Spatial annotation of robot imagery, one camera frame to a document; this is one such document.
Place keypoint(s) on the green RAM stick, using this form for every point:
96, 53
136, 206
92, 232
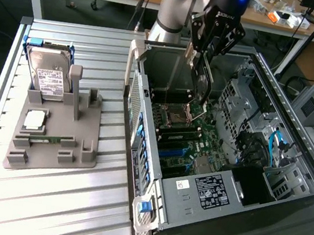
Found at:
45, 138

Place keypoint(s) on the blue case latch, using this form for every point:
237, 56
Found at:
143, 207

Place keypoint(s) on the orange box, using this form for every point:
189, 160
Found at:
276, 17

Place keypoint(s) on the silver CPU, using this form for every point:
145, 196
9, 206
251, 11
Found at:
35, 119

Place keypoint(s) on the thin locking lever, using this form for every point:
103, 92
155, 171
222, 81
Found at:
167, 95

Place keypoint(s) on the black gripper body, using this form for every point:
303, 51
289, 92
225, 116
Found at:
229, 5

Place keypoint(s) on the open black PC case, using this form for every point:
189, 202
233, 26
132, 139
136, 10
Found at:
159, 62

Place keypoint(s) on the silver hard disk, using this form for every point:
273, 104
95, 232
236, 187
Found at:
48, 79

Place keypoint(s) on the white box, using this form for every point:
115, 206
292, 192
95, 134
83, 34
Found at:
300, 23

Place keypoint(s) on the silver perforated drive cage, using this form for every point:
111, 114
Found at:
234, 105

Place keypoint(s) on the graphics card with metal bracket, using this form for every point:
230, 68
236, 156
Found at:
202, 86

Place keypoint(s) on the metal socket cover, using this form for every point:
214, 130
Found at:
195, 112

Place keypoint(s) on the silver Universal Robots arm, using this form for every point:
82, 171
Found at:
172, 11

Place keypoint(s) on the black RAM slot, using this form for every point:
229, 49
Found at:
179, 136

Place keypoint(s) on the black square cover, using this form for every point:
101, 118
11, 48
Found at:
250, 183

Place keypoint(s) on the grey plastic parts rack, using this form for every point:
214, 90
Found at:
56, 126

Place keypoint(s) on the grey power supply unit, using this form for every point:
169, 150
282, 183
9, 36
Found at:
180, 199

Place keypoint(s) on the green motherboard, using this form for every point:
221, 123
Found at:
209, 142

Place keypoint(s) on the silver disk bay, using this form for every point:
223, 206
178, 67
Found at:
285, 182

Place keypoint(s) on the hard drive in blue caddy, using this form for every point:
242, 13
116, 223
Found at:
34, 42

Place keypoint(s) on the black tripod pole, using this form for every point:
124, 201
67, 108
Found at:
311, 37

